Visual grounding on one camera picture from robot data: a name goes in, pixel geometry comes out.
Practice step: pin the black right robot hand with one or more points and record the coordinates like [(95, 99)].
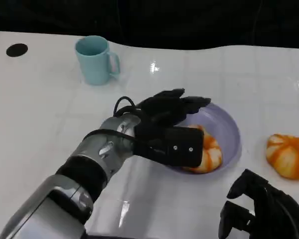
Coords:
[(266, 214)]

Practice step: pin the pale green mug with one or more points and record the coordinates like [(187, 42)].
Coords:
[(93, 67)]

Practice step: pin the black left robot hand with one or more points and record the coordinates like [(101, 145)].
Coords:
[(164, 139)]

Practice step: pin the orange and white bread roll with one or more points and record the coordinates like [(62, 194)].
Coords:
[(211, 154), (289, 159)]

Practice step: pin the lilac plate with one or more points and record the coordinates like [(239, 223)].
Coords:
[(224, 124)]

